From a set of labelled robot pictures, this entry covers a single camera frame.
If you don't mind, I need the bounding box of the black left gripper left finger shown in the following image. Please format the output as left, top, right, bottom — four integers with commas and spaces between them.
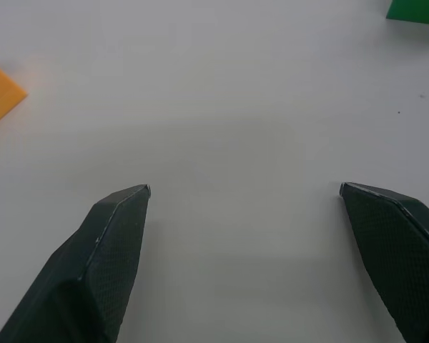
0, 184, 152, 343

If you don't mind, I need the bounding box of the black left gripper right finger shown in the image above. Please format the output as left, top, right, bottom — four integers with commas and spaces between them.
339, 182, 429, 343

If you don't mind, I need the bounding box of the green block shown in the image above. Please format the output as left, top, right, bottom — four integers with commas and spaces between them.
385, 0, 429, 26

